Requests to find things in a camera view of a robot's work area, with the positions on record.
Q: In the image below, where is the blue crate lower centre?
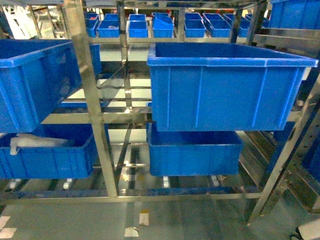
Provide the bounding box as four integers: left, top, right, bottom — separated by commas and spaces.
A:
146, 123, 244, 177

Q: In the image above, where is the large blue crate centre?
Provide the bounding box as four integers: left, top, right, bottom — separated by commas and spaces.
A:
147, 42, 319, 132

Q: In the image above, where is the large blue crate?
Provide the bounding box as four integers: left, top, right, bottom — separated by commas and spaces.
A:
147, 42, 319, 132
0, 38, 102, 134

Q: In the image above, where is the blue crate lower left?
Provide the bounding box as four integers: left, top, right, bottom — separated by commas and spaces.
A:
0, 124, 98, 179

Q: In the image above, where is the stainless steel shelving rack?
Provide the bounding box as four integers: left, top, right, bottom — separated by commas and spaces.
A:
0, 0, 320, 226

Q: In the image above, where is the large blue crate left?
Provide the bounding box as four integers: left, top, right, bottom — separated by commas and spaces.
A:
0, 38, 102, 134

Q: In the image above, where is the white plastic item in crate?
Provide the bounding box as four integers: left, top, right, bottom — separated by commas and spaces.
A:
10, 133, 75, 156

